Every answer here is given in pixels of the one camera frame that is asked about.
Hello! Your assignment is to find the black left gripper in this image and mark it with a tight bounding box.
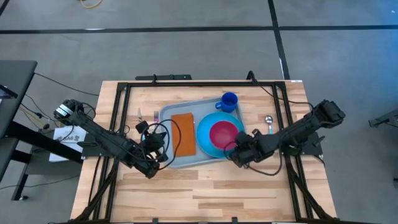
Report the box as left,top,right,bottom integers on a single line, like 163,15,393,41
139,132,170,163

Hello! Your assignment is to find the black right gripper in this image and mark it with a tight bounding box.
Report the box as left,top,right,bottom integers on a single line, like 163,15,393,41
229,129,276,168

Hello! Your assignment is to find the magenta plastic bowl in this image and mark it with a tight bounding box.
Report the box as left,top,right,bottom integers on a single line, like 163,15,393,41
209,121,239,150

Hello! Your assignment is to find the teal plastic plate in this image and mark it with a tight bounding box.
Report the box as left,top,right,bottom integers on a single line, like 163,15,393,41
196,111,245,159

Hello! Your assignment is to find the metal spoon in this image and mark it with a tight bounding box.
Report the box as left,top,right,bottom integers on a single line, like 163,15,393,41
264,114,274,135

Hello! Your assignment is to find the blue plastic mug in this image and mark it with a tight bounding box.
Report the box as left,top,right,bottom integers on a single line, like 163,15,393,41
215,91,239,113

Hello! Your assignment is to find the grey plastic tray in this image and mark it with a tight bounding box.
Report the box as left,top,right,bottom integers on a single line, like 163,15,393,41
159,96,246,169

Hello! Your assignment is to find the black power strip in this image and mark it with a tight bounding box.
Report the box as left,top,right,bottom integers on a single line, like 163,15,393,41
135,73,193,81

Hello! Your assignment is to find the white printed paper sheet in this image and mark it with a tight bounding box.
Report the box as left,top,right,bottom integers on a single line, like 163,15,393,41
49,125,90,163

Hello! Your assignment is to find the grey equipment stand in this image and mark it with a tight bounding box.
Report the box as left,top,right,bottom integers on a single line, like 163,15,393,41
368,108,398,129

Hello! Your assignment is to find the black desk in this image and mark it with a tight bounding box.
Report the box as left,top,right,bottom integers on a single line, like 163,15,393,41
0,60,83,202

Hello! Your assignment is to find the tablet screen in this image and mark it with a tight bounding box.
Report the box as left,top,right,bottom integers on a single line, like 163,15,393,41
0,84,19,100

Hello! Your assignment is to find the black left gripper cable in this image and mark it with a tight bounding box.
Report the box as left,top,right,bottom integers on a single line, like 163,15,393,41
139,119,183,170

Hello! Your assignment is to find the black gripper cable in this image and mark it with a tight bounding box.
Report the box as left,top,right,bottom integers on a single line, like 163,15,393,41
139,119,183,170
223,141,282,177

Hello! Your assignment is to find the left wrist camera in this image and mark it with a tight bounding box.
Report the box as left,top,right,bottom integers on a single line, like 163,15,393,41
135,120,150,134

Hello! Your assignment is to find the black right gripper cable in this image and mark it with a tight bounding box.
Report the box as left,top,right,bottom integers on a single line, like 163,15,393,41
223,141,282,177

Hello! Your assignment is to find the black aluminium table frame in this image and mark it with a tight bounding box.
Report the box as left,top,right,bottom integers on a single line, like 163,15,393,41
67,80,343,224

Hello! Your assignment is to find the orange floor cable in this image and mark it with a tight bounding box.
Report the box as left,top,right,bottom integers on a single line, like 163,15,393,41
79,0,104,9

